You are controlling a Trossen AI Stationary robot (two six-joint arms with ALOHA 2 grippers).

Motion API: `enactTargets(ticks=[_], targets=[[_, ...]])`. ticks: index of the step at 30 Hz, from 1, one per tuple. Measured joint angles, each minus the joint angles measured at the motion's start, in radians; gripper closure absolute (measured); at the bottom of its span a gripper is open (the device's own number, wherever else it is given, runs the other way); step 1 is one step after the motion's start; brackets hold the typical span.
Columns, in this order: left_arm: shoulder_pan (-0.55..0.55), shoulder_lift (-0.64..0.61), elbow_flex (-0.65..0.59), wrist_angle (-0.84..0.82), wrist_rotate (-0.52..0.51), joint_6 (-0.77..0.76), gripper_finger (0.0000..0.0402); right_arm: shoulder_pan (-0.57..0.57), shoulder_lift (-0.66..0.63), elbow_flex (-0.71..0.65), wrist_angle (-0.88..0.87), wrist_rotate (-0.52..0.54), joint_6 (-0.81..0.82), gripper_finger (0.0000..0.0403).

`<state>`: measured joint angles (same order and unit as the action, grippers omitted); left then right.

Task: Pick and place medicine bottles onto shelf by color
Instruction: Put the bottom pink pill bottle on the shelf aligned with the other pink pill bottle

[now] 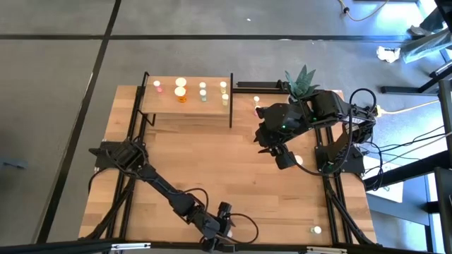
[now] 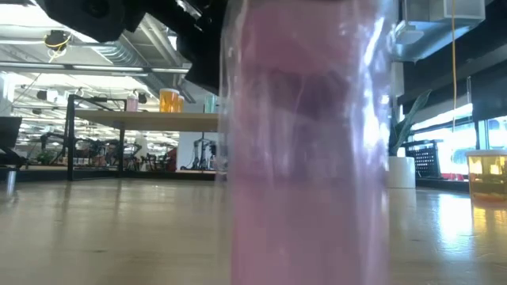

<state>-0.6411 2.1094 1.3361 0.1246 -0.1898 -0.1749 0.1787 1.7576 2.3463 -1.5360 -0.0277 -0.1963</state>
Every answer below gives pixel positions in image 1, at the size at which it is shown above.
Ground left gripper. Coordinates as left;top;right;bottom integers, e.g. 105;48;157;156
192;209;237;253

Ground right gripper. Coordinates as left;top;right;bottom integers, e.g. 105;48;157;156
254;121;295;157

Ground black crossbar with silver brackets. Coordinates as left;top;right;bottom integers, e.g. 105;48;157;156
0;238;452;254

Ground green artificial plant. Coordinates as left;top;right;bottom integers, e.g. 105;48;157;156
284;64;321;102

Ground white sheet on floor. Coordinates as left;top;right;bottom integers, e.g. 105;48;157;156
362;155;404;204

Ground crumpled white paper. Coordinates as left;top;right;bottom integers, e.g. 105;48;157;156
376;45;403;64

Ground person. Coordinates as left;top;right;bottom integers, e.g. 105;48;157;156
400;13;452;65

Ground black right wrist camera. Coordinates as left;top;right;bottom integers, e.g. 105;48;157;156
275;152;297;170

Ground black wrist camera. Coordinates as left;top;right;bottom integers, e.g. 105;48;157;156
218;201;233;219
275;152;297;170

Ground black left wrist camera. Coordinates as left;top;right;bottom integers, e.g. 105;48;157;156
218;201;233;219

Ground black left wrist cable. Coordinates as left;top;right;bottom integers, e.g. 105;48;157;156
197;186;260;245

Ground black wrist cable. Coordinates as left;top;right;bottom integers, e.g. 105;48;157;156
289;87;378;177
197;186;260;245

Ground black aluminium side frame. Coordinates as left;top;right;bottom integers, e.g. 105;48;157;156
310;90;377;246
79;71;149;244

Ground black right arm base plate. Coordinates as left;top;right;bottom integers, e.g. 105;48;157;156
314;143;365;174

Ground wooden shelf black frame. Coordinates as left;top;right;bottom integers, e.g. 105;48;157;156
136;71;233;128

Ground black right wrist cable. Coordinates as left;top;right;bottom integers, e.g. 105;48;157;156
289;87;378;177

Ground black floor cables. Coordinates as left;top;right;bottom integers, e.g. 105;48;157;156
352;111;452;191

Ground black desk frame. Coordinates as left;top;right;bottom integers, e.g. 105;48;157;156
363;65;452;254

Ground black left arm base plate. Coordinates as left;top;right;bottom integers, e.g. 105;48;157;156
88;140;146;169

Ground cream power cord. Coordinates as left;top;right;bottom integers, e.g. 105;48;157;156
382;99;441;115

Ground tan cable with black plug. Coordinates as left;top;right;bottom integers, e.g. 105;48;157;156
338;0;390;23

